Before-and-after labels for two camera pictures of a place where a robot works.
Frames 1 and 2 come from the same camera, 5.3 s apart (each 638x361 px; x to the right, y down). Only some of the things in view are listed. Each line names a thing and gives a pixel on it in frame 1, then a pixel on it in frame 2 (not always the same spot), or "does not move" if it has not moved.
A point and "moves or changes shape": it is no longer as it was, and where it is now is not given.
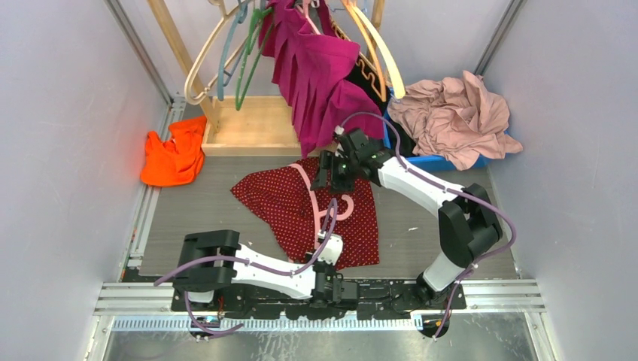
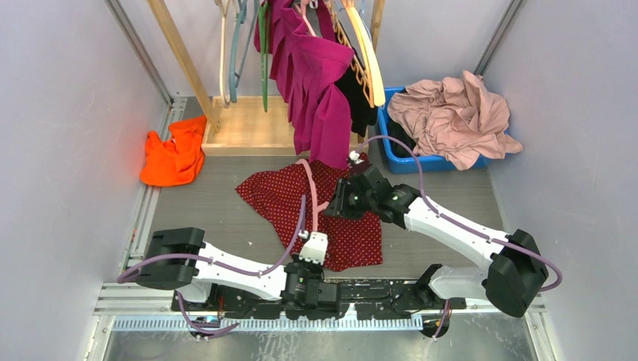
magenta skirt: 309,68 moves or changes shape
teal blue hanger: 224,75 → 235,79
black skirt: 366,71 → 356,80
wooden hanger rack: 250,125 does not move
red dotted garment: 284,202 does not move
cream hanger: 226,16 → 223,89
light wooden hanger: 378,38 → 378,83
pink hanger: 305,10 moves or changes shape
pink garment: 457,117 does not move
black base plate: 375,299 does not move
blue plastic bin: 432,162 does not move
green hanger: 256,16 → 263,10
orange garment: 177,161 does not move
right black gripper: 327,161 → 338,207
